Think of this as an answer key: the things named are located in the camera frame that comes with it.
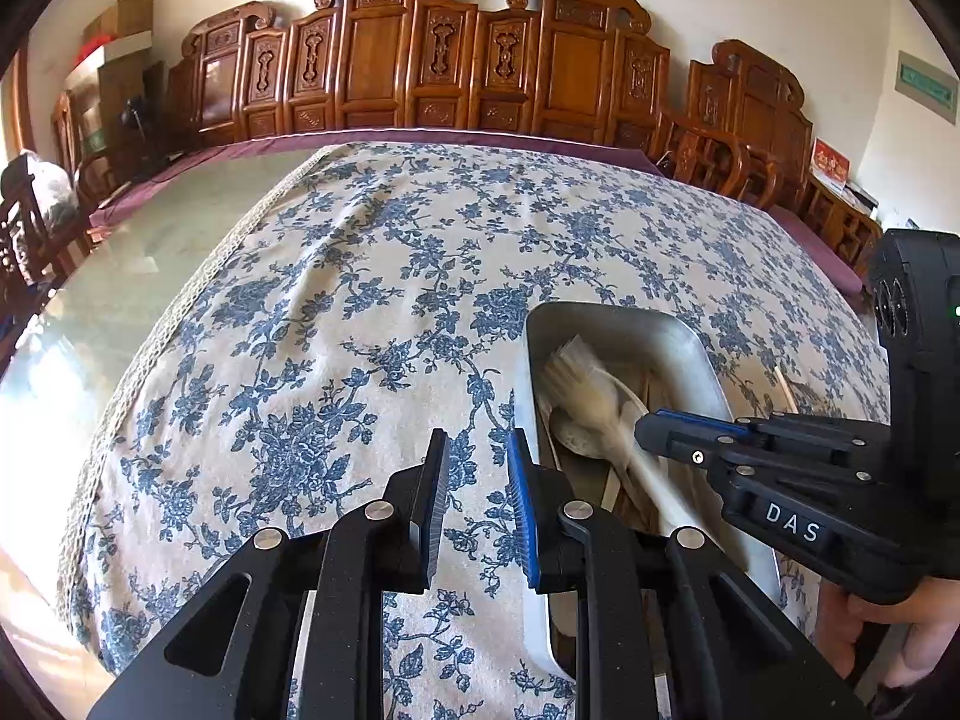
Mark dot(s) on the wooden door frame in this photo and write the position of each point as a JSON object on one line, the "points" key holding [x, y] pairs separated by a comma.
{"points": [[16, 105]]}

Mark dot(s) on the metal tray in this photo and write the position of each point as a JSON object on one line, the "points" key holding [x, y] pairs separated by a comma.
{"points": [[637, 330]]}

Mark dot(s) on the dark wooden chair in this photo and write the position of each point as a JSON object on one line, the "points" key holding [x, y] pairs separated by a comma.
{"points": [[34, 255]]}

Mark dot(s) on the long purple bench cushion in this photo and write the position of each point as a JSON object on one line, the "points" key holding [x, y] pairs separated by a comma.
{"points": [[150, 191]]}

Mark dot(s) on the carved wooden armchair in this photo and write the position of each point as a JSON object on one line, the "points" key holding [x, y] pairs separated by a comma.
{"points": [[757, 112]]}

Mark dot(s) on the person's right hand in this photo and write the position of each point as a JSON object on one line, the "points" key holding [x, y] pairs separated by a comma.
{"points": [[930, 637]]}

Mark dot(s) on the wooden chopstick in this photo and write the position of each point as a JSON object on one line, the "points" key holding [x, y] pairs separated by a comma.
{"points": [[787, 390]]}

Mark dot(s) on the long carved wooden bench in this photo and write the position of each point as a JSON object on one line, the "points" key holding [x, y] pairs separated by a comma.
{"points": [[375, 75]]}

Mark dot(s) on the purple armchair cushion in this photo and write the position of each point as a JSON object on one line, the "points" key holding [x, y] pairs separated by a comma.
{"points": [[817, 247]]}

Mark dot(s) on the red calendar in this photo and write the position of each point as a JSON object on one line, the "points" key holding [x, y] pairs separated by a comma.
{"points": [[831, 163]]}

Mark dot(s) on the small cardboard box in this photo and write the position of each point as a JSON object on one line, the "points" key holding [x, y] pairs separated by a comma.
{"points": [[120, 15]]}

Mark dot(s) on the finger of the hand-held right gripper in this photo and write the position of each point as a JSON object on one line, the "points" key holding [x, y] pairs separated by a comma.
{"points": [[795, 521], [705, 429]]}

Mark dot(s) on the grey plastic bag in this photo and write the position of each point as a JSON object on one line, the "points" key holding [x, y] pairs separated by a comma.
{"points": [[37, 191]]}

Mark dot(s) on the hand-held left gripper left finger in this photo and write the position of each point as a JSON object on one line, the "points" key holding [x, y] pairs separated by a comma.
{"points": [[439, 510]]}

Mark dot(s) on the blue floral tablecloth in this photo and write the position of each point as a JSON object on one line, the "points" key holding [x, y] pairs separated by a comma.
{"points": [[337, 315]]}

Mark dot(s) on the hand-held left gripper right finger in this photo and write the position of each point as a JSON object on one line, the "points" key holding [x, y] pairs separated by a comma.
{"points": [[521, 510]]}

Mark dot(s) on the green wall sign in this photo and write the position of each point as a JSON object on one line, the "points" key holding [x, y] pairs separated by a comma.
{"points": [[930, 86]]}

